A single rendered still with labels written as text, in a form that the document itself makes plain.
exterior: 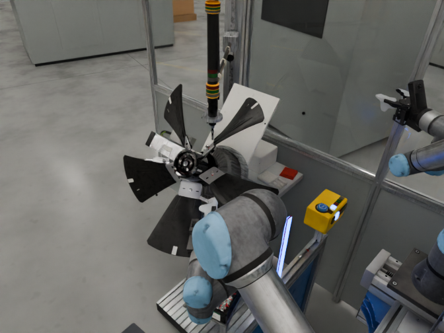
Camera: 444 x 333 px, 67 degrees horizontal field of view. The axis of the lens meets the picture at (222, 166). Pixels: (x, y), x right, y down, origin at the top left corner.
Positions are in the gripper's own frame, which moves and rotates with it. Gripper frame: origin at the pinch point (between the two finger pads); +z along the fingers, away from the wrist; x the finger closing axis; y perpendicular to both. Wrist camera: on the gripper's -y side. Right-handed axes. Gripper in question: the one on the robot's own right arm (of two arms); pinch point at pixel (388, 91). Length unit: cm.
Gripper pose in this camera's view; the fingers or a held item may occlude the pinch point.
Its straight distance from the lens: 149.6
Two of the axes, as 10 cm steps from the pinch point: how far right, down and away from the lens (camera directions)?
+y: 1.1, 7.9, 6.1
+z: -3.1, -5.5, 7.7
